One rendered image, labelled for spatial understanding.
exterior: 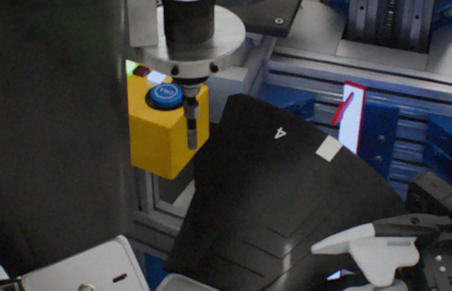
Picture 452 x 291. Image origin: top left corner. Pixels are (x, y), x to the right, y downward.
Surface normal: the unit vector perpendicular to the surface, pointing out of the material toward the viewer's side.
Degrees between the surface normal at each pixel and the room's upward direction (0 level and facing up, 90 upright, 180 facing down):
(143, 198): 90
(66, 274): 53
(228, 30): 0
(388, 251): 14
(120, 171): 46
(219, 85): 90
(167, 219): 0
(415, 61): 0
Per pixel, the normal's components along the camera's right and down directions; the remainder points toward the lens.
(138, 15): 0.12, 0.65
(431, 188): -0.04, -0.69
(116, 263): -0.04, 0.07
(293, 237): 0.18, -0.72
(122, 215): 0.17, -0.04
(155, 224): -0.47, 0.58
